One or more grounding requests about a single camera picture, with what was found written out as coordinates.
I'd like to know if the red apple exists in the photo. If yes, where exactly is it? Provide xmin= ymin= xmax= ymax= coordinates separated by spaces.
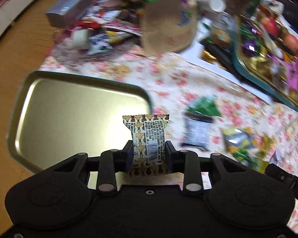
xmin=260 ymin=17 xmax=279 ymax=36

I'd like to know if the full gold teal tray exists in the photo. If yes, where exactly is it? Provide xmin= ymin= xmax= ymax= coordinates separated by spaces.
xmin=232 ymin=15 xmax=298 ymax=112

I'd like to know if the brown paper bag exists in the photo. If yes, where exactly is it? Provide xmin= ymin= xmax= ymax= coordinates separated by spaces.
xmin=140 ymin=0 xmax=197 ymax=56

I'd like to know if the green and white snack packet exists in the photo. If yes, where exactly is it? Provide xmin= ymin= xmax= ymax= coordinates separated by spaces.
xmin=181 ymin=95 xmax=222 ymax=152

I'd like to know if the silver rectangular box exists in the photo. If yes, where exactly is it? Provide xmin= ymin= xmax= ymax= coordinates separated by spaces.
xmin=45 ymin=0 xmax=93 ymax=29

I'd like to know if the brown patterned snack packet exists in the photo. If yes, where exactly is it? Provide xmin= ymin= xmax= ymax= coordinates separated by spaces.
xmin=123 ymin=114 xmax=169 ymax=177

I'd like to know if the empty gold teal tray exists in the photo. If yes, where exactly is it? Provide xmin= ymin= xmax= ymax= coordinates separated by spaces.
xmin=7 ymin=70 xmax=152 ymax=173

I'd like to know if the floral tablecloth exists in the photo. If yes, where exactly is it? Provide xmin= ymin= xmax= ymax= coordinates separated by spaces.
xmin=39 ymin=45 xmax=298 ymax=233

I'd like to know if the silver yellow snack packet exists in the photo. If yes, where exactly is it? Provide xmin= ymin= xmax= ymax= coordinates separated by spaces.
xmin=222 ymin=128 xmax=257 ymax=153

